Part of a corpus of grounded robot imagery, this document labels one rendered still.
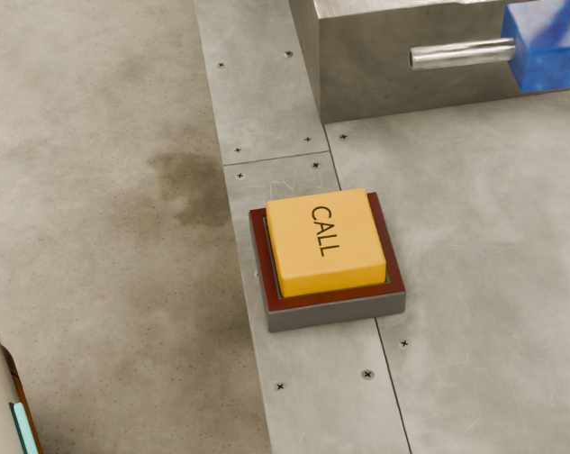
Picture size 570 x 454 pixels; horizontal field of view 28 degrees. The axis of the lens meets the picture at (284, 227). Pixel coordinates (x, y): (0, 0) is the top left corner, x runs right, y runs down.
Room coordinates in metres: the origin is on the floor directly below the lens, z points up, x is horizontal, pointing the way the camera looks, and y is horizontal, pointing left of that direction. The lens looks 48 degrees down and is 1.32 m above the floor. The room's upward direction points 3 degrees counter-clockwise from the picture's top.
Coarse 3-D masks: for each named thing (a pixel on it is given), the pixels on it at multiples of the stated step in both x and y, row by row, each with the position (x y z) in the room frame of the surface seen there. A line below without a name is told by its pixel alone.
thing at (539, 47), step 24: (552, 0) 0.49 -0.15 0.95; (504, 24) 0.48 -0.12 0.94; (528, 24) 0.47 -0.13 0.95; (552, 24) 0.47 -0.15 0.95; (432, 48) 0.46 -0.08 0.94; (456, 48) 0.46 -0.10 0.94; (480, 48) 0.46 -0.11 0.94; (504, 48) 0.46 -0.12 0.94; (528, 48) 0.45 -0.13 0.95; (552, 48) 0.45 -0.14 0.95; (528, 72) 0.44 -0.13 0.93; (552, 72) 0.44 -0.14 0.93
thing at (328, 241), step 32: (352, 192) 0.46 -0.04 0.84; (288, 224) 0.43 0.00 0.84; (320, 224) 0.43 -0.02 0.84; (352, 224) 0.43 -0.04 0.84; (288, 256) 0.41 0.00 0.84; (320, 256) 0.41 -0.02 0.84; (352, 256) 0.41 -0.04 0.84; (384, 256) 0.41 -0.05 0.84; (288, 288) 0.39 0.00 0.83; (320, 288) 0.40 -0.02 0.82
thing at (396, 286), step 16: (256, 224) 0.45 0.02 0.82; (384, 224) 0.44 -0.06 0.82; (256, 240) 0.44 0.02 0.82; (384, 240) 0.43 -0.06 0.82; (272, 272) 0.41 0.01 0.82; (272, 288) 0.40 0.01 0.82; (352, 288) 0.40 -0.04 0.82; (368, 288) 0.40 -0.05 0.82; (384, 288) 0.40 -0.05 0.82; (400, 288) 0.39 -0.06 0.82; (272, 304) 0.39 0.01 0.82; (288, 304) 0.39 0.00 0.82; (304, 304) 0.39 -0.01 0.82
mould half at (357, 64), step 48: (288, 0) 0.69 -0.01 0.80; (336, 0) 0.57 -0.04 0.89; (384, 0) 0.57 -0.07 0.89; (432, 0) 0.56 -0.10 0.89; (480, 0) 0.57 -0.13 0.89; (528, 0) 0.57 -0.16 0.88; (336, 48) 0.56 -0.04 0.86; (384, 48) 0.56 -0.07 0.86; (336, 96) 0.56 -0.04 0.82; (384, 96) 0.56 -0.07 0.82; (432, 96) 0.56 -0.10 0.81; (480, 96) 0.57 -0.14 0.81
